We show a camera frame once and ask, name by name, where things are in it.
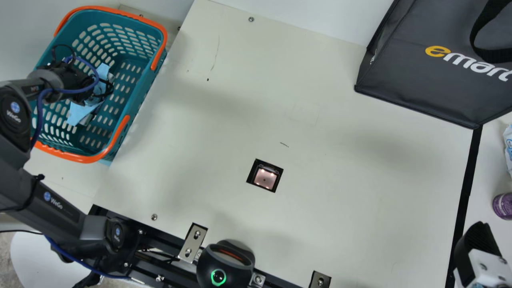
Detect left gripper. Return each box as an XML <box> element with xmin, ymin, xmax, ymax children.
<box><xmin>66</xmin><ymin>62</ymin><xmax>115</xmax><ymax>127</ymax></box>

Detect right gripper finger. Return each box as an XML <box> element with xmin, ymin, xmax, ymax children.
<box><xmin>453</xmin><ymin>221</ymin><xmax>512</xmax><ymax>288</ymax></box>

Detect teal shopping basket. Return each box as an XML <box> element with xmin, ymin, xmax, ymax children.
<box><xmin>30</xmin><ymin>6</ymin><xmax>168</xmax><ymax>164</ymax></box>

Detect small square scanner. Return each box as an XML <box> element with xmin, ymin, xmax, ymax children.
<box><xmin>246</xmin><ymin>158</ymin><xmax>284</xmax><ymax>193</ymax></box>

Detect purple can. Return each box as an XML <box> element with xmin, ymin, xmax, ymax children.
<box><xmin>492</xmin><ymin>192</ymin><xmax>512</xmax><ymax>221</ymax></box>

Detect black strip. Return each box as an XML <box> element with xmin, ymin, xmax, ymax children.
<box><xmin>445</xmin><ymin>125</ymin><xmax>484</xmax><ymax>288</ymax></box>

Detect blue and white packet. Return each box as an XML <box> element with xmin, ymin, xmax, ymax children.
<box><xmin>502</xmin><ymin>123</ymin><xmax>512</xmax><ymax>178</ymax></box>

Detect black device with green light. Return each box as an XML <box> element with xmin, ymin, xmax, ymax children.
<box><xmin>196</xmin><ymin>240</ymin><xmax>256</xmax><ymax>288</ymax></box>

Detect blue cable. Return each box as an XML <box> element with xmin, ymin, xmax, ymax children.
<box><xmin>30</xmin><ymin>55</ymin><xmax>100</xmax><ymax>150</ymax></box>
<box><xmin>44</xmin><ymin>235</ymin><xmax>131</xmax><ymax>280</ymax></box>

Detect dark grey bag with straps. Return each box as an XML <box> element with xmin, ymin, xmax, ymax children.
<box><xmin>354</xmin><ymin>0</ymin><xmax>512</xmax><ymax>130</ymax></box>

